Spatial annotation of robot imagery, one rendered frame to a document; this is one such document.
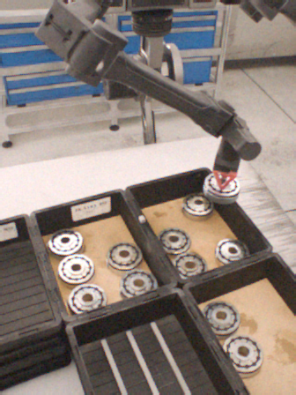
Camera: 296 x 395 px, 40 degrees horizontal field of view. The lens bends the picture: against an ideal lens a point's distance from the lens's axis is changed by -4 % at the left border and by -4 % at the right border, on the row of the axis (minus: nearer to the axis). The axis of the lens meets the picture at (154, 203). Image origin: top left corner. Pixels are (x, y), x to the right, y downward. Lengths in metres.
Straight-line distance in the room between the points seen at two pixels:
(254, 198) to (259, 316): 0.64
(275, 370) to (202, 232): 0.48
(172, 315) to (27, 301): 0.39
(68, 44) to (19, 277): 0.70
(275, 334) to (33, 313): 0.64
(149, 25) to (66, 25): 0.62
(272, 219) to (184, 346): 0.71
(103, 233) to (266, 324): 0.56
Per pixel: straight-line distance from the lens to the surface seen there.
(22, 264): 1.26
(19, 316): 1.16
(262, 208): 1.64
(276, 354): 1.12
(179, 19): 3.02
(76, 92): 3.06
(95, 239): 1.29
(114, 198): 1.30
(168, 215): 1.36
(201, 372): 1.06
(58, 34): 0.79
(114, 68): 0.80
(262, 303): 1.19
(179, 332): 1.10
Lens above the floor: 1.78
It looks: 43 degrees down
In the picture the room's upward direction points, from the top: 3 degrees clockwise
